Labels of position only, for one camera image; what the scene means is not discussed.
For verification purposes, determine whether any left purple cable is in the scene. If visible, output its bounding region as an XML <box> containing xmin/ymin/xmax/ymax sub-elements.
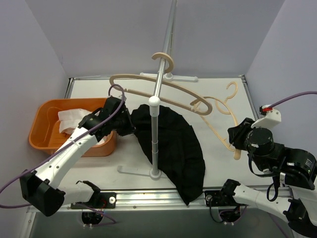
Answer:
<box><xmin>0</xmin><ymin>84</ymin><xmax>117</xmax><ymax>227</ymax></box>

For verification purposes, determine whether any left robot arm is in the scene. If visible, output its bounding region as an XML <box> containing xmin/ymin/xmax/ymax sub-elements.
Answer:
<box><xmin>19</xmin><ymin>96</ymin><xmax>134</xmax><ymax>217</ymax></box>

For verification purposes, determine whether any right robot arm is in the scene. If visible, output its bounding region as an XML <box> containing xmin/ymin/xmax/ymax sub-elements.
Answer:
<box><xmin>206</xmin><ymin>118</ymin><xmax>317</xmax><ymax>238</ymax></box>

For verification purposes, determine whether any beige wooden hanger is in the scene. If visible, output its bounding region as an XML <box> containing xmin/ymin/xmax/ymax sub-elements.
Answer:
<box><xmin>200</xmin><ymin>81</ymin><xmax>241</xmax><ymax>160</ymax></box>
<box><xmin>108</xmin><ymin>52</ymin><xmax>213</xmax><ymax>117</ymax></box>

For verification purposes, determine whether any silver clothes rack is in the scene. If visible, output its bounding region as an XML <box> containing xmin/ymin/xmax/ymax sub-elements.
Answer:
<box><xmin>117</xmin><ymin>0</ymin><xmax>199</xmax><ymax>179</ymax></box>

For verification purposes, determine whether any orange plastic basket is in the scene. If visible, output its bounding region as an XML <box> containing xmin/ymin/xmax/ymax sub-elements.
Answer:
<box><xmin>29</xmin><ymin>98</ymin><xmax>106</xmax><ymax>155</ymax></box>

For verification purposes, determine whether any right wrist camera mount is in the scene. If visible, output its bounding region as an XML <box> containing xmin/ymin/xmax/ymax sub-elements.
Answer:
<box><xmin>251</xmin><ymin>105</ymin><xmax>282</xmax><ymax>129</ymax></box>

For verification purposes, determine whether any white pleated skirt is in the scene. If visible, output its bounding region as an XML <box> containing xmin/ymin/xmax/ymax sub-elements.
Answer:
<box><xmin>58</xmin><ymin>109</ymin><xmax>91</xmax><ymax>135</ymax></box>

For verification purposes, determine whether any aluminium mounting rail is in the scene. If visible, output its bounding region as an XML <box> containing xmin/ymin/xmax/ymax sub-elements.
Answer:
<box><xmin>28</xmin><ymin>188</ymin><xmax>293</xmax><ymax>213</ymax></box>

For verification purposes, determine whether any beige wooden hanger front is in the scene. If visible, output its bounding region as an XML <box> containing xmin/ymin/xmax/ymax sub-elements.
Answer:
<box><xmin>108</xmin><ymin>52</ymin><xmax>213</xmax><ymax>117</ymax></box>

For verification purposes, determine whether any purple cable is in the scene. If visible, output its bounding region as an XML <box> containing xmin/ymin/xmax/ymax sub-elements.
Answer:
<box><xmin>269</xmin><ymin>91</ymin><xmax>317</xmax><ymax>109</ymax></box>
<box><xmin>0</xmin><ymin>84</ymin><xmax>117</xmax><ymax>227</ymax></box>

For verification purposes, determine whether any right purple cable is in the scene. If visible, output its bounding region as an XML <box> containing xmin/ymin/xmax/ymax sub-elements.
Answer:
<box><xmin>269</xmin><ymin>91</ymin><xmax>317</xmax><ymax>109</ymax></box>

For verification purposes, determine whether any black garment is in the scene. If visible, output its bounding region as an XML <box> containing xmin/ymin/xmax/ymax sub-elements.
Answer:
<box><xmin>130</xmin><ymin>104</ymin><xmax>207</xmax><ymax>206</ymax></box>

